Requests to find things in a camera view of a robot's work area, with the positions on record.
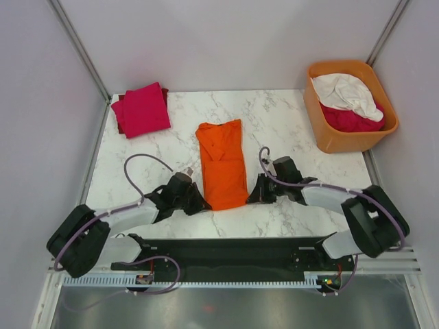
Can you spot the white t shirt in basket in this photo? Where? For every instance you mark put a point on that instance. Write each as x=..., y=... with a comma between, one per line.
x=346, y=92

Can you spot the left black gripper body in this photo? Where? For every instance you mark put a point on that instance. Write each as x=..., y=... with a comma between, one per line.
x=180, y=202

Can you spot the folded pink t shirt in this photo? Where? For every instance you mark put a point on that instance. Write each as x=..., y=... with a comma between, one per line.
x=142, y=111

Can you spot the white slotted cable duct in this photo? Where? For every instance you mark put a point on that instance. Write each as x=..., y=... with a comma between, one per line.
x=135, y=281

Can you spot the crimson t shirt in basket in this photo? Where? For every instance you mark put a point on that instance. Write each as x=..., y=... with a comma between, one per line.
x=348, y=121

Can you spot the corner aluminium post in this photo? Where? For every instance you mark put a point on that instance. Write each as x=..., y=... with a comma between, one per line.
x=74, y=38
x=390, y=26

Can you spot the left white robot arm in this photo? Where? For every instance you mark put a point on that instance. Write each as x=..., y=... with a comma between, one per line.
x=79, y=241

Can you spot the right corner aluminium post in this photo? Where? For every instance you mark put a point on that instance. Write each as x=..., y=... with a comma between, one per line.
x=390, y=26

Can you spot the aluminium rail frame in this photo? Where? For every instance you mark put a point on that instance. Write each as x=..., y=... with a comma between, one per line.
x=393, y=261

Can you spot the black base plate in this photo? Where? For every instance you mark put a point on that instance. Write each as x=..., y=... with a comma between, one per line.
x=234, y=260

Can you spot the orange t shirt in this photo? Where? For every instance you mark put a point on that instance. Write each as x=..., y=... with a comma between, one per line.
x=222, y=163

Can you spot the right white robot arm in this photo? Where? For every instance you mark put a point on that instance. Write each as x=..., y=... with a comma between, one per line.
x=374, y=223

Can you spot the left corner aluminium post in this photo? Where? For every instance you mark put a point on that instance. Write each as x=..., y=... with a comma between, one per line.
x=74, y=38

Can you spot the orange plastic basket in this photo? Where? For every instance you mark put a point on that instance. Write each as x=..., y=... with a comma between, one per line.
x=330, y=140

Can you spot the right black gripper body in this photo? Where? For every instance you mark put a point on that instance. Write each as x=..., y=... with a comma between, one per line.
x=276, y=190

